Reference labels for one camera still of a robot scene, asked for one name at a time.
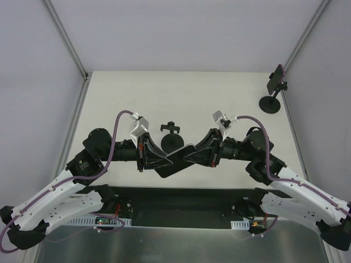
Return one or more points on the white cable duct left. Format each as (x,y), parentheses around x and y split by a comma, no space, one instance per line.
(91,220)

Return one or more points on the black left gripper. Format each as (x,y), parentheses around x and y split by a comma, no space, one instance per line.
(140,154)

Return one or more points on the black smartphone silver edge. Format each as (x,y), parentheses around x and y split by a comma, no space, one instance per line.
(178,164)

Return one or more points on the black phone stand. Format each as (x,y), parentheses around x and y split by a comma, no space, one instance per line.
(172,141)
(270,104)

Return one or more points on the aluminium frame post left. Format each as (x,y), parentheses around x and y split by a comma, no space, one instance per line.
(58,24)

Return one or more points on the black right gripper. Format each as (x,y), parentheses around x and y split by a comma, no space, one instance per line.
(216,149)

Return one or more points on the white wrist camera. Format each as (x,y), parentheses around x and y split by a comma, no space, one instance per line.
(225,123)
(139,126)

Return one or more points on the aluminium frame post right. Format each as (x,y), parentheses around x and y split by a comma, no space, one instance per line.
(307,32)

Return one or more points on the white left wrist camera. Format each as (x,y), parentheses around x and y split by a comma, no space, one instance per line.
(139,126)

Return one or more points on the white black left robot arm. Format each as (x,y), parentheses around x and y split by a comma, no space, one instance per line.
(28,224)

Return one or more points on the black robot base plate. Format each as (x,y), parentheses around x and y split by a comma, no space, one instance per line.
(185,207)

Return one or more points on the white cable duct right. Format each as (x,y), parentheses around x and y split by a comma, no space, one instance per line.
(240,225)

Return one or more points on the aluminium frame post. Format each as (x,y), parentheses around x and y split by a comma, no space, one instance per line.
(58,24)
(307,32)

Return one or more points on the white cable duct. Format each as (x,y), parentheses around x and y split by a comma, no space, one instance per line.
(240,225)
(91,220)

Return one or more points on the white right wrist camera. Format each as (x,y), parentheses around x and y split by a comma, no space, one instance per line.
(225,123)

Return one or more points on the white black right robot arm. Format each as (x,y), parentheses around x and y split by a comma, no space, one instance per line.
(307,205)

